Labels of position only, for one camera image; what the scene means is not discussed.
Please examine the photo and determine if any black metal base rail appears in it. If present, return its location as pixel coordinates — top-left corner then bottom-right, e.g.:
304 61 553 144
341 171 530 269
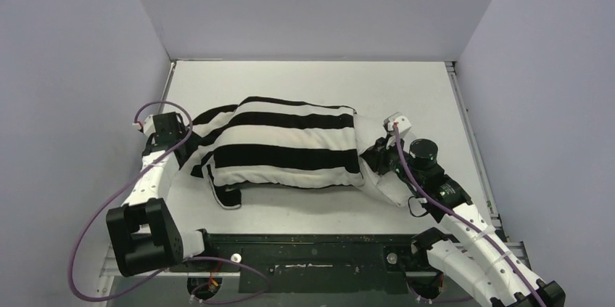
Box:
104 232 532 307

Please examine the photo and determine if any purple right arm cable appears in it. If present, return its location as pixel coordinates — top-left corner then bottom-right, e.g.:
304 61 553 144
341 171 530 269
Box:
392 124 551 307

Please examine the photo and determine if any black white striped pillowcase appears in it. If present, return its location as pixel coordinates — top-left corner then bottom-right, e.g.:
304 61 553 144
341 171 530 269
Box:
190 96 365 209

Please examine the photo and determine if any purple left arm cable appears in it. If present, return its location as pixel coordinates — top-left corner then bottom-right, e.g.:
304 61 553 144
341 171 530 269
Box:
65 101 275 304

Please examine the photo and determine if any white pillow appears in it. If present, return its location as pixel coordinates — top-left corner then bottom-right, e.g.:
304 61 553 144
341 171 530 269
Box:
355 130 411 207

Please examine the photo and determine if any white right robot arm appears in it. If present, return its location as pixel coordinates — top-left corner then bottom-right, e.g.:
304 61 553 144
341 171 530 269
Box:
358 135 566 306

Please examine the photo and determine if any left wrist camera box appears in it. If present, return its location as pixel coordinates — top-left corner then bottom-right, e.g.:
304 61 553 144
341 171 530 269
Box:
132 115 155 136

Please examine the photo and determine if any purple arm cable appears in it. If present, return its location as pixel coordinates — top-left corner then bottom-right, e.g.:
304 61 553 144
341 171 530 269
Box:
65 101 275 304
392 124 551 307

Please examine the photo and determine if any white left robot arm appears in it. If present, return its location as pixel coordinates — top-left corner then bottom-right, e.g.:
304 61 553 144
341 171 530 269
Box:
106 112 217 277

